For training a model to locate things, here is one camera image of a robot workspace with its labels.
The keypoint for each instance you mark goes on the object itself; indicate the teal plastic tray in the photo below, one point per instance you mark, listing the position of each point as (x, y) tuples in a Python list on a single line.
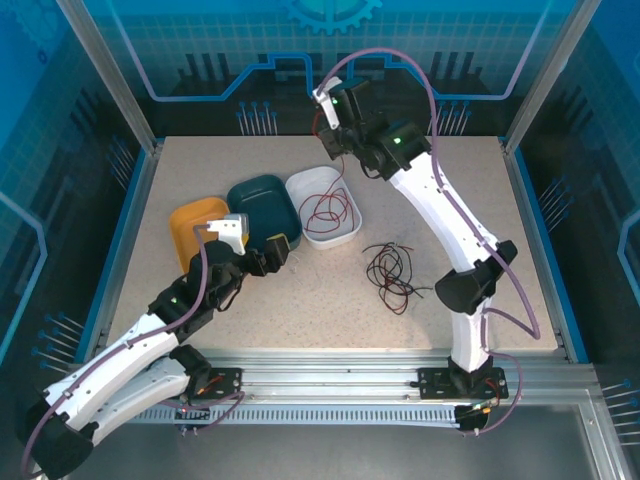
[(265, 205)]

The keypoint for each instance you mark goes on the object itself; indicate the white plastic tray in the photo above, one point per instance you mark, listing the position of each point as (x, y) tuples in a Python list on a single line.
[(305, 185)]

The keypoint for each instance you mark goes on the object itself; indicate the orange plastic tray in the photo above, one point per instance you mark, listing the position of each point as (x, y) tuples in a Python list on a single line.
[(187, 225)]

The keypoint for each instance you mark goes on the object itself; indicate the aluminium frame post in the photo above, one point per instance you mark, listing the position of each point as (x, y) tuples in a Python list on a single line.
[(545, 85), (115, 85)]

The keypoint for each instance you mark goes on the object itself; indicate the aluminium base rail beam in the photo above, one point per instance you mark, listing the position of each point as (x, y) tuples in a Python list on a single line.
[(325, 375)]

